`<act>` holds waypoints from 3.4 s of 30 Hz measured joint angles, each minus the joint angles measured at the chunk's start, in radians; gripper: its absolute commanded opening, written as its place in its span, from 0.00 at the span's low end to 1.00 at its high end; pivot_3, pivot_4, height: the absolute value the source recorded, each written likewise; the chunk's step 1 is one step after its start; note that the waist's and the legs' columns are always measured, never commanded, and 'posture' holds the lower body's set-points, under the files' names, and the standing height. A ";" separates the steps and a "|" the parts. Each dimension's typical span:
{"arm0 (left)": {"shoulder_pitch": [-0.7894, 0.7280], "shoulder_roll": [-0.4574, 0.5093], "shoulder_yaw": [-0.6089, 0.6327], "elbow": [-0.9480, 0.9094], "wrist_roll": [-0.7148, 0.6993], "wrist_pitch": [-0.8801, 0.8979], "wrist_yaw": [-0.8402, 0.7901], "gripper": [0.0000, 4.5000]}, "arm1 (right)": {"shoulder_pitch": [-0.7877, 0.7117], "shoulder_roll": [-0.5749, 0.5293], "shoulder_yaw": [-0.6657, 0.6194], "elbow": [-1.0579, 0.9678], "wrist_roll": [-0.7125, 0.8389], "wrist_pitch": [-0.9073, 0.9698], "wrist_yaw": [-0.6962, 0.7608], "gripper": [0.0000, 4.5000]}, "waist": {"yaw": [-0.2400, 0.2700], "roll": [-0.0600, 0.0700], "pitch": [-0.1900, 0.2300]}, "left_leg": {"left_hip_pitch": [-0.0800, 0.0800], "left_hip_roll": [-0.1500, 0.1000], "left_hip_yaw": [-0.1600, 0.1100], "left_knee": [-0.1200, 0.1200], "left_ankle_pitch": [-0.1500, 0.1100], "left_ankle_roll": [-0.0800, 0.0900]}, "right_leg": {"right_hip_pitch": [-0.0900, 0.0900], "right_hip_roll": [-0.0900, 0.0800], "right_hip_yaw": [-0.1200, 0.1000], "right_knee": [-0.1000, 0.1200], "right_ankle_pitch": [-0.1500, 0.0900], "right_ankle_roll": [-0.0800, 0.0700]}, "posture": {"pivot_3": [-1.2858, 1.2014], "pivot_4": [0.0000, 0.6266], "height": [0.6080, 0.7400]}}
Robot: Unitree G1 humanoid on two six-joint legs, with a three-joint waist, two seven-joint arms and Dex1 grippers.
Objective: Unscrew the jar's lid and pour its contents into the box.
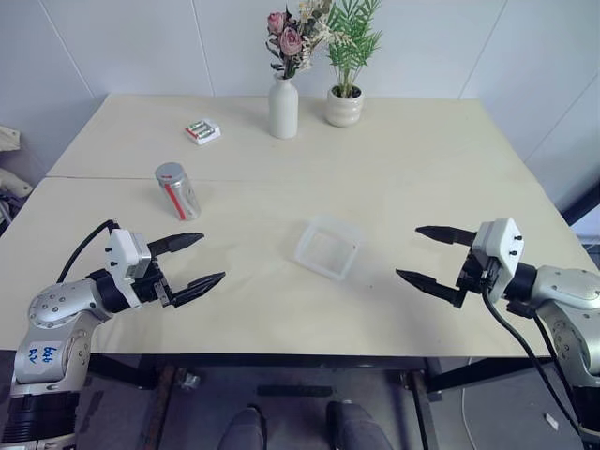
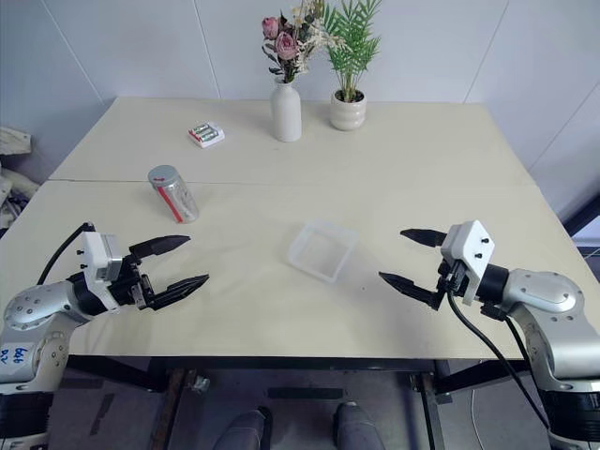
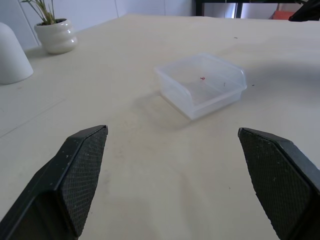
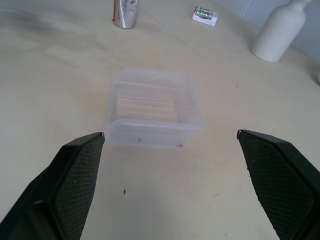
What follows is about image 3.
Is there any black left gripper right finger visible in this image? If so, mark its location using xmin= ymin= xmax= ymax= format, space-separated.
xmin=237 ymin=127 xmax=320 ymax=240

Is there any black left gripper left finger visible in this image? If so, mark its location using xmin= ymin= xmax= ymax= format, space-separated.
xmin=0 ymin=124 xmax=109 ymax=240

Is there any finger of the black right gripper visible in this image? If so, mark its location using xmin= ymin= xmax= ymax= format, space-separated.
xmin=288 ymin=0 xmax=320 ymax=22

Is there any clear plastic container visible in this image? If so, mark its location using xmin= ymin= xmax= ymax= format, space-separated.
xmin=154 ymin=52 xmax=248 ymax=122

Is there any orange box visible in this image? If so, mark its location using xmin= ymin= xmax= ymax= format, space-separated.
xmin=272 ymin=10 xmax=292 ymax=21

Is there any silver metal cabinet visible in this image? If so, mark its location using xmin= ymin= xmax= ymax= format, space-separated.
xmin=203 ymin=2 xmax=239 ymax=19

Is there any white ceramic vase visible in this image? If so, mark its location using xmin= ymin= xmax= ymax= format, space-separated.
xmin=0 ymin=21 xmax=35 ymax=85

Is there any white ribbed plant pot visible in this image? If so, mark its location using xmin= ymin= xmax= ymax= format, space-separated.
xmin=33 ymin=18 xmax=79 ymax=55

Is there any green leafy plant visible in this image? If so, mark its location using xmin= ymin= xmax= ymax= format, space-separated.
xmin=21 ymin=0 xmax=60 ymax=26

